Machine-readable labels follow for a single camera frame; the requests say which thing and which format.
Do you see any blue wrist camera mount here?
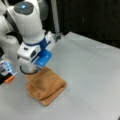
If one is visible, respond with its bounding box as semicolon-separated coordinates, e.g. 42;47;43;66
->
33;38;52;67

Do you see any blue lit control box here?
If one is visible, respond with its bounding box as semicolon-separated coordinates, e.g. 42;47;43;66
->
0;60;13;76

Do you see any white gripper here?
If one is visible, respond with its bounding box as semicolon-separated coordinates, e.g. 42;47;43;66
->
17;32;55;75

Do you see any orange table clamp near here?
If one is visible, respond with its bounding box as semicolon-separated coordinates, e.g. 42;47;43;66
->
5;76;14;84

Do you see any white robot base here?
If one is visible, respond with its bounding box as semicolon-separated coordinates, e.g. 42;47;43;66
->
0;32;22;62

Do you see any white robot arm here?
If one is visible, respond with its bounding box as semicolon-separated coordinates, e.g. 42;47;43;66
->
0;0;55;74

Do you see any orange terry towel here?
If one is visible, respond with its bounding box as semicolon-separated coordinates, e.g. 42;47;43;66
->
26;67;66;106

